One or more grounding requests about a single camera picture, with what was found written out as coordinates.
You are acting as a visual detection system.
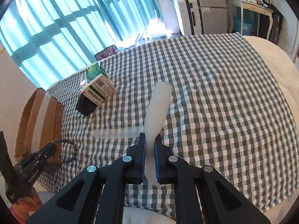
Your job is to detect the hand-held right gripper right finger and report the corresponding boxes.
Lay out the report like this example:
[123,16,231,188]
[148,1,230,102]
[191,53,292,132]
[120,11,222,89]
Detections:
[153,133,271,224]

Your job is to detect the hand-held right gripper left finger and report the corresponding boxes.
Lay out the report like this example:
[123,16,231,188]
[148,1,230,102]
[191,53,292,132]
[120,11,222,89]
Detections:
[27,133,147,224]

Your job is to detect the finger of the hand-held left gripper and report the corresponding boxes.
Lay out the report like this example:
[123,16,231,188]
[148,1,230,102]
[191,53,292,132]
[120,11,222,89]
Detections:
[14,142,58,169]

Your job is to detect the dark bead bracelet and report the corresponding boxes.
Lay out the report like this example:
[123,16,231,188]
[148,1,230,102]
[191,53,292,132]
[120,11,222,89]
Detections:
[47,138,78,168]

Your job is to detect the brown cardboard box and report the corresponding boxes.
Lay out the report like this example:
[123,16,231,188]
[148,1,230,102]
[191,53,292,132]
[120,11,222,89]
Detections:
[15,87,64,162]

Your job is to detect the white plastic bottle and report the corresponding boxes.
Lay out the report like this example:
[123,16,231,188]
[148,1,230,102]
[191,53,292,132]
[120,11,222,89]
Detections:
[142,82,174,183]

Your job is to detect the orange printed cloth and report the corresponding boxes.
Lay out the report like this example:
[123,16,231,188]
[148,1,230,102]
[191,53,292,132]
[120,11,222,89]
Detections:
[11,187,44,224]

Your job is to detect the green medicine box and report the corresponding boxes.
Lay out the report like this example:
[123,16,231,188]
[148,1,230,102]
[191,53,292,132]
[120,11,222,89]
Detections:
[76,62,117,117]

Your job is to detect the dark floral bag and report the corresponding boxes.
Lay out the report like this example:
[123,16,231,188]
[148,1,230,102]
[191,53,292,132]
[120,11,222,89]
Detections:
[94,44,118,61]

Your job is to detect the pack of water bottles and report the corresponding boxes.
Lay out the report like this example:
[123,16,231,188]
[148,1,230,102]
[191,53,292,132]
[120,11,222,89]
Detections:
[135,34,153,46]

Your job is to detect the large clear water jug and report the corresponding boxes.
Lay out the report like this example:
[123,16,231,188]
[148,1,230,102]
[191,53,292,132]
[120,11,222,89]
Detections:
[148,18,169,41]

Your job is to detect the teal curtain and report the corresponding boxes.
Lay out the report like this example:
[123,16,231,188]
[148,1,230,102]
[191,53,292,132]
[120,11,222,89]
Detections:
[0,0,164,89]

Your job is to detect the white suitcase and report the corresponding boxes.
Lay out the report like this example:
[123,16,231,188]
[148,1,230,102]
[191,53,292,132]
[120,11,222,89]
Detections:
[173,0,202,37]

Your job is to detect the grey small fridge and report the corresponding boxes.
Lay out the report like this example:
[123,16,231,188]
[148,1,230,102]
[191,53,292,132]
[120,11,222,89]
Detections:
[195,0,228,35]

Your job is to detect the white desk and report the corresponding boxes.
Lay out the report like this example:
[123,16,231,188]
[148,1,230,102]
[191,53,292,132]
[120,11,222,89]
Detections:
[227,0,274,41]

